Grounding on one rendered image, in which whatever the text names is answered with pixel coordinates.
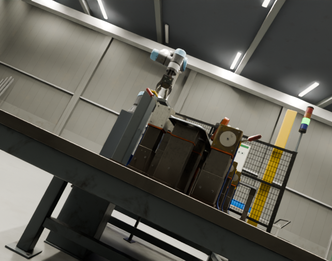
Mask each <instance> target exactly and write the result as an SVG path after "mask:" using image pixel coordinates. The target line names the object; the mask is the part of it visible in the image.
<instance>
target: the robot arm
mask: <svg viewBox="0 0 332 261"><path fill-rule="evenodd" d="M185 56H186V53H185V51H184V50H182V49H176V51H175V52H174V51H173V50H169V49H162V50H160V51H159V50H156V49H154V50H153V51H152V53H151V55H150V59H152V60H153V61H156V62H158V63H160V64H162V65H164V66H166V67H167V70H166V71H167V74H166V75H165V74H163V76H162V78H161V80H160V82H158V83H157V85H156V89H155V91H156V93H157V94H158V92H159V94H158V97H160V98H163V99H166V100H167V99H168V97H169V94H170V93H171V90H172V88H173V86H174V84H175V81H176V79H177V77H178V75H179V74H181V73H182V71H185V68H186V65H187V62H188V59H187V58H186V57H185ZM164 75H165V76H164ZM143 93H144V92H140V93H139V94H138V96H137V98H136V100H135V102H134V104H133V106H132V107H131V108H130V109H129V110H128V112H130V113H132V114H133V113H134V111H135V109H136V107H137V105H138V103H139V101H140V99H141V97H142V95H143Z"/></svg>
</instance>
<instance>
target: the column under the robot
mask: <svg viewBox="0 0 332 261"><path fill-rule="evenodd" d="M115 206H116V205H114V204H112V203H110V202H108V201H106V200H104V199H102V198H100V197H98V196H96V195H93V194H91V193H89V192H87V191H85V190H83V189H81V188H79V187H77V186H75V185H74V186H73V187H72V189H71V191H70V193H69V195H68V197H67V199H66V201H65V203H64V205H63V207H62V209H61V211H60V213H59V215H58V217H57V218H56V219H58V220H60V221H62V222H64V223H66V224H68V225H70V226H72V227H74V228H76V229H78V230H80V231H82V232H84V233H86V234H88V235H90V236H92V237H94V238H96V239H98V240H100V238H101V235H102V233H103V231H104V229H105V227H106V225H107V223H108V221H109V219H110V216H111V214H112V212H113V210H114V208H115ZM44 242H45V243H47V244H49V245H51V246H53V247H55V248H56V249H58V250H60V251H62V252H64V253H66V254H68V255H70V256H72V257H74V258H76V259H78V260H80V261H84V260H85V259H86V258H87V257H88V256H90V255H91V254H92V253H93V252H92V251H90V250H88V249H86V248H84V247H82V246H80V245H78V244H76V243H74V242H72V241H70V240H68V239H66V238H64V237H62V236H60V235H58V234H56V233H54V232H52V231H50V232H49V234H48V236H47V238H46V240H44Z"/></svg>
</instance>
